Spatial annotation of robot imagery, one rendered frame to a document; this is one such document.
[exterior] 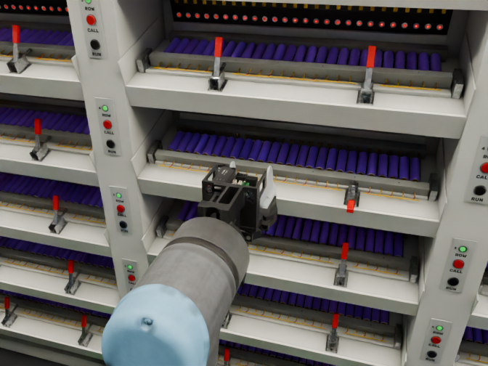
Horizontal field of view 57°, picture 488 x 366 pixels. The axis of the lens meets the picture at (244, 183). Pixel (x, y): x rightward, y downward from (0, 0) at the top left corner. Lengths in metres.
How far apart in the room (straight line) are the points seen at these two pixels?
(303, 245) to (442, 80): 0.45
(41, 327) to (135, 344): 1.17
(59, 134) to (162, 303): 0.80
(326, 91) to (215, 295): 0.50
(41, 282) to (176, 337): 1.04
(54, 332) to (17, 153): 0.60
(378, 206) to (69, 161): 0.67
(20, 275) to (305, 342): 0.81
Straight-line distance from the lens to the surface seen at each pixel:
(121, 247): 1.12
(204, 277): 0.42
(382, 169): 0.93
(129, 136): 0.94
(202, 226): 0.47
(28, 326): 1.58
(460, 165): 0.84
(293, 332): 1.16
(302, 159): 0.94
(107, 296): 1.29
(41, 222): 1.26
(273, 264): 1.02
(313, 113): 0.81
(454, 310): 1.02
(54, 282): 1.38
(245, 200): 0.55
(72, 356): 1.61
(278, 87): 0.84
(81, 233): 1.19
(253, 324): 1.17
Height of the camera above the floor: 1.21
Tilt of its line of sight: 29 degrees down
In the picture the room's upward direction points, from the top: straight up
